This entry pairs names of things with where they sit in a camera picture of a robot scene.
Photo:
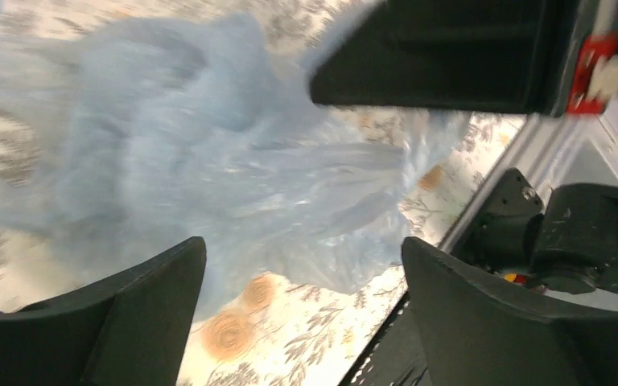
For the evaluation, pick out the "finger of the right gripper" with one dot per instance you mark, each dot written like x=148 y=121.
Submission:
x=486 y=56

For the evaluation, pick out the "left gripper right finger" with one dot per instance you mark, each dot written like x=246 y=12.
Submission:
x=479 y=329

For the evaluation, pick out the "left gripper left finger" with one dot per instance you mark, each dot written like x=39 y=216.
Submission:
x=128 y=329

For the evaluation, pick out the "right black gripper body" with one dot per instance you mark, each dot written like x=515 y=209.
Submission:
x=586 y=69

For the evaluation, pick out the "light blue trash bag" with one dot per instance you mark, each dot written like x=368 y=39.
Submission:
x=153 y=130

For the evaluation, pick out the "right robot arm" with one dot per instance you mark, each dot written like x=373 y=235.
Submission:
x=550 y=211

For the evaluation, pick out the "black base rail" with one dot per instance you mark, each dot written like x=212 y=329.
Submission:
x=394 y=355

